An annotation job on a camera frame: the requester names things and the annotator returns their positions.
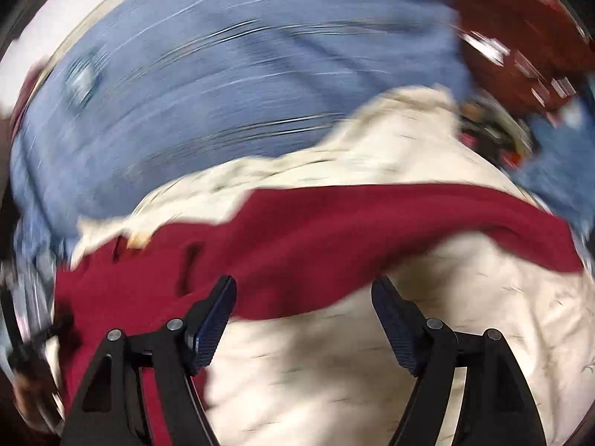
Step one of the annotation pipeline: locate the dark red shirt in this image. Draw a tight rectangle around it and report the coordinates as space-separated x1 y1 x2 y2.
58 183 580 445

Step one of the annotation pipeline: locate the cream leaf-print pillow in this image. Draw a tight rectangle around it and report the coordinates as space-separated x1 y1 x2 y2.
68 84 595 446

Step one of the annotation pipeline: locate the light blue cloth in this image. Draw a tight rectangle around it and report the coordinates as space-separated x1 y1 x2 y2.
511 93 594 240

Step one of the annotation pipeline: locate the blue plaid quilt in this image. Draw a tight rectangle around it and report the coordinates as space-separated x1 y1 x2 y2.
10 0 471 260

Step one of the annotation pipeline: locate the dark red plastic bag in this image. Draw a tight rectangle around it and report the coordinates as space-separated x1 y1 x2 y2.
454 0 594 117

